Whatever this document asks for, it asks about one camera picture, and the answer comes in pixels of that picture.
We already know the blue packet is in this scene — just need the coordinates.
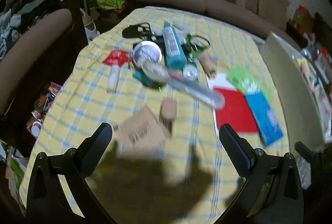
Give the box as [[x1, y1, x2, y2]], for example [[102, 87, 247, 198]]
[[245, 93, 284, 147]]

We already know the flat green packet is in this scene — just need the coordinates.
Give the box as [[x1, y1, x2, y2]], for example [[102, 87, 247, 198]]
[[226, 66, 272, 100]]

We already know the teal bottle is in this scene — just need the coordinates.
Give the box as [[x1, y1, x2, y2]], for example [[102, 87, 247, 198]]
[[162, 21, 188, 69]]

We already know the green carabiner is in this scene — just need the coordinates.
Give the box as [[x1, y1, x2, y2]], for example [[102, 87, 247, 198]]
[[185, 35, 210, 58]]

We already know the beige tube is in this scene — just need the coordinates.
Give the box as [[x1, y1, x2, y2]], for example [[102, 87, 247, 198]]
[[198, 52, 218, 78]]

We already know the red white card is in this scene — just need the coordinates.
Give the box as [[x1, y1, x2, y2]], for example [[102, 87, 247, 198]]
[[207, 73, 260, 136]]

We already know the round silver tin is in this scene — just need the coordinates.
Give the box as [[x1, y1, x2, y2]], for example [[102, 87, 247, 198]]
[[133, 41, 163, 68]]

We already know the teal plastic piece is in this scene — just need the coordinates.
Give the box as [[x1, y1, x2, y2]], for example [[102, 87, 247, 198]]
[[133, 71, 152, 87]]

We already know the white curved plastic piece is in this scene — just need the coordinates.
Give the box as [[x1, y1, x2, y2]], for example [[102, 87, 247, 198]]
[[172, 20, 192, 35]]

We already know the box of colourful jars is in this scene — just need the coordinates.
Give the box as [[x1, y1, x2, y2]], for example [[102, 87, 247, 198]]
[[26, 82, 63, 139]]

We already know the clear toothbrush case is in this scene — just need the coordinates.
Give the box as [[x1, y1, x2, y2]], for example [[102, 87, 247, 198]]
[[168, 71, 226, 111]]

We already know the green bag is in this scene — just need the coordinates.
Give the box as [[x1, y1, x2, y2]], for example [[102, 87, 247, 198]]
[[88, 0, 128, 11]]

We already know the small white bottle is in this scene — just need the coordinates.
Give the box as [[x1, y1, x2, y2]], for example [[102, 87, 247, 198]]
[[106, 65, 120, 92]]

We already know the white storage box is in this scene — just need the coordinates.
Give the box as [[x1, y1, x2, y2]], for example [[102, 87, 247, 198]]
[[261, 32, 332, 146]]

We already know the small silver tin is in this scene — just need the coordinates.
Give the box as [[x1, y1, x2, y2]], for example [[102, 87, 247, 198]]
[[182, 65, 198, 81]]

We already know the small cardboard box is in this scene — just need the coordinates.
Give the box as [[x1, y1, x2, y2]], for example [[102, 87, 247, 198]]
[[118, 105, 172, 155]]

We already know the grey patterned desktop cover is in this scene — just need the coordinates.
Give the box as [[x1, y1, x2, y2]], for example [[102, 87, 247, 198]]
[[296, 155, 313, 191]]

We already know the cork block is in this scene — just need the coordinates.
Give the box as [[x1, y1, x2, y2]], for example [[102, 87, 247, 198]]
[[159, 99, 177, 121]]

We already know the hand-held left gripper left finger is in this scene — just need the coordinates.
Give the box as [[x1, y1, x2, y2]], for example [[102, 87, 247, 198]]
[[26, 123, 115, 224]]

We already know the brown armchair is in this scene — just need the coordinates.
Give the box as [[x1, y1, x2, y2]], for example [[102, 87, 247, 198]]
[[0, 8, 73, 117]]

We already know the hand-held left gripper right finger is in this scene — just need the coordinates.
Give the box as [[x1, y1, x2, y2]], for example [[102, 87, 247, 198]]
[[219, 124, 304, 224]]

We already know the round beige puff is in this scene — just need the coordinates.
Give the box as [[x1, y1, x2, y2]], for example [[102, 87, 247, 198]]
[[142, 62, 170, 83]]

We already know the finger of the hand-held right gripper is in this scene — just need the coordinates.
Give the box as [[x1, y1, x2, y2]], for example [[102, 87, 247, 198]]
[[295, 141, 315, 162]]

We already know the yellow checked tablecloth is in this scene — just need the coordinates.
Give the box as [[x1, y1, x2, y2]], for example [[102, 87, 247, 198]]
[[19, 6, 291, 224]]

